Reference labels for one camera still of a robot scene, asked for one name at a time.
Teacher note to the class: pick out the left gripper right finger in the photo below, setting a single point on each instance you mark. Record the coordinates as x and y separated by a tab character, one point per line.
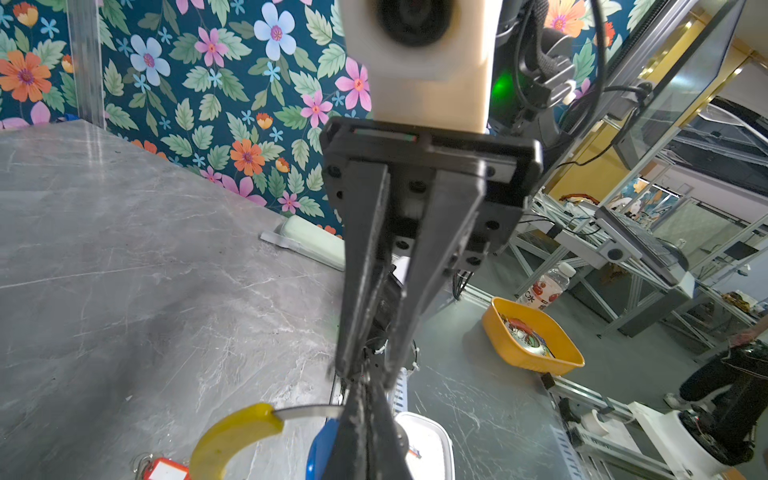
386	447

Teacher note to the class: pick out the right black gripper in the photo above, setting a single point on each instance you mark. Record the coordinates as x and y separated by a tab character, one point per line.
447	189

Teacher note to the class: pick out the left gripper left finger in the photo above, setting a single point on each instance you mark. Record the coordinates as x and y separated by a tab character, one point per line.
348	458

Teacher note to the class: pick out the blue capped key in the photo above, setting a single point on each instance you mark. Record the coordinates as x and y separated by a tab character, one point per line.
321	449

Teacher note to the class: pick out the grey yellow keyring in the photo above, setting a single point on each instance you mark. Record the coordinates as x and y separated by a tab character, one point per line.
220	443

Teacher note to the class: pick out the red capped key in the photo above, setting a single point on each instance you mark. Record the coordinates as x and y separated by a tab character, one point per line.
149	467

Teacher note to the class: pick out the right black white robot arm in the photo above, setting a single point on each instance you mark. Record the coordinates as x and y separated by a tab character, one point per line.
531	74

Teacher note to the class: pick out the white square device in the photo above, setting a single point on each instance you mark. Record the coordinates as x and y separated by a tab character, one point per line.
430	450

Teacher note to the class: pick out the pale green sponge block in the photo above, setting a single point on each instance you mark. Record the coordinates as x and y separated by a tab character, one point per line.
302	237

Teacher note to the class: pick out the plastic drink bottle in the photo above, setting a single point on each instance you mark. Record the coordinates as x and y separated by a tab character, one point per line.
548	288

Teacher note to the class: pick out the yellow bowl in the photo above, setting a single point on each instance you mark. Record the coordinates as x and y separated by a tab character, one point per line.
528	338

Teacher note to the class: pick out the black monitor screen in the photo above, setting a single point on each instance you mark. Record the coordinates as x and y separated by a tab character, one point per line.
695	71

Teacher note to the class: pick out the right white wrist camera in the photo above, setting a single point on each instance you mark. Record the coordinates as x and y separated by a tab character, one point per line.
429	62

